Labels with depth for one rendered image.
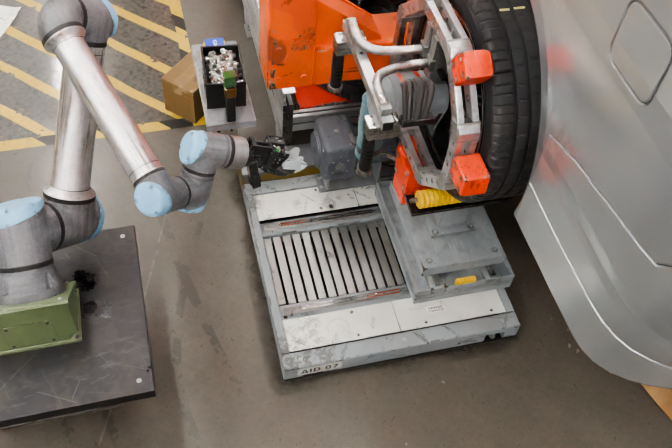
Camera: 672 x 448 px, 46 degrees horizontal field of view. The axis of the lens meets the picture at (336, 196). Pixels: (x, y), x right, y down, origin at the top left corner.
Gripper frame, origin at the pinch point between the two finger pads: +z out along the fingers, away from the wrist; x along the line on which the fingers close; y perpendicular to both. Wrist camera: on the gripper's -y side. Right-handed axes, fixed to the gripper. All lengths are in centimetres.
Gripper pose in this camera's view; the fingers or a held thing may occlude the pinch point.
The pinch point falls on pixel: (301, 166)
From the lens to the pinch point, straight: 229.1
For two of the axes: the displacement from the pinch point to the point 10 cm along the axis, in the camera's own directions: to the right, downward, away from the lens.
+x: -3.2, -7.5, 5.8
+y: 4.7, -6.6, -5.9
